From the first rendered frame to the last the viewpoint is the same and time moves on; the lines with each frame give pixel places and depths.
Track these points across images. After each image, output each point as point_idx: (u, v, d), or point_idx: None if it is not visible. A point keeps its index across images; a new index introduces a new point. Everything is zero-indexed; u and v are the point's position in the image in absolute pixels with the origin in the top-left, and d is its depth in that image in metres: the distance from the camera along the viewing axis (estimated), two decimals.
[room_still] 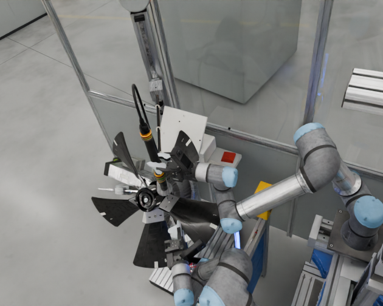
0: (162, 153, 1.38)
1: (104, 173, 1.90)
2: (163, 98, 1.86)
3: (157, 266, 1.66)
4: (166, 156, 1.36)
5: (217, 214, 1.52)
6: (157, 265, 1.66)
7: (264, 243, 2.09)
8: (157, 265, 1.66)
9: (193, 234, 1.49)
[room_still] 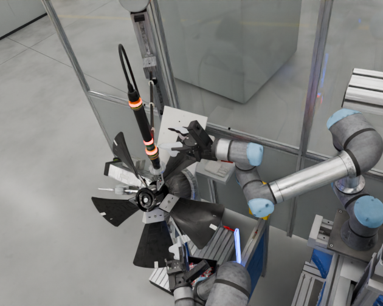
0: (180, 127, 1.24)
1: (104, 173, 1.90)
2: (157, 75, 1.74)
3: (157, 266, 1.66)
4: (184, 131, 1.22)
5: (217, 215, 1.52)
6: (157, 265, 1.66)
7: (264, 243, 2.09)
8: (157, 265, 1.66)
9: (193, 235, 1.50)
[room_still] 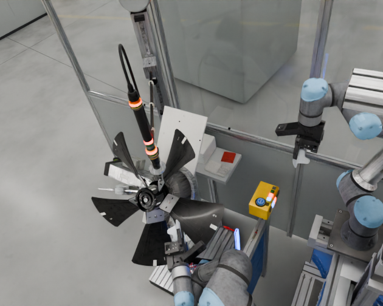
0: None
1: (104, 173, 1.90)
2: (157, 75, 1.74)
3: (102, 215, 1.79)
4: None
5: (166, 260, 1.68)
6: (103, 214, 1.79)
7: (264, 243, 2.09)
8: (103, 214, 1.79)
9: (139, 252, 1.65)
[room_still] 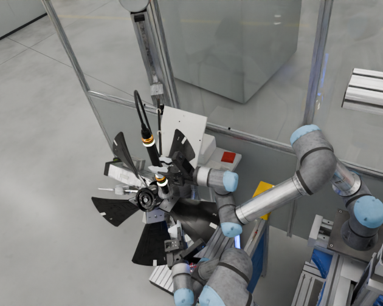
0: (163, 157, 1.40)
1: (104, 173, 1.90)
2: (163, 102, 1.88)
3: (102, 215, 1.79)
4: (168, 160, 1.38)
5: (165, 260, 1.68)
6: (103, 214, 1.79)
7: (264, 243, 2.09)
8: (103, 214, 1.79)
9: (139, 252, 1.65)
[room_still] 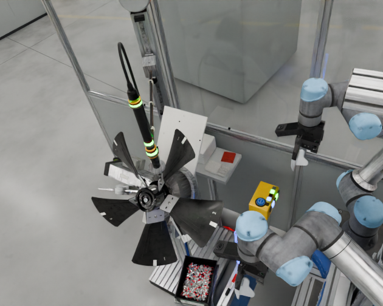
0: None
1: (104, 173, 1.90)
2: (157, 74, 1.74)
3: (102, 215, 1.79)
4: None
5: (165, 260, 1.68)
6: (103, 214, 1.79)
7: None
8: (103, 214, 1.79)
9: (139, 252, 1.65)
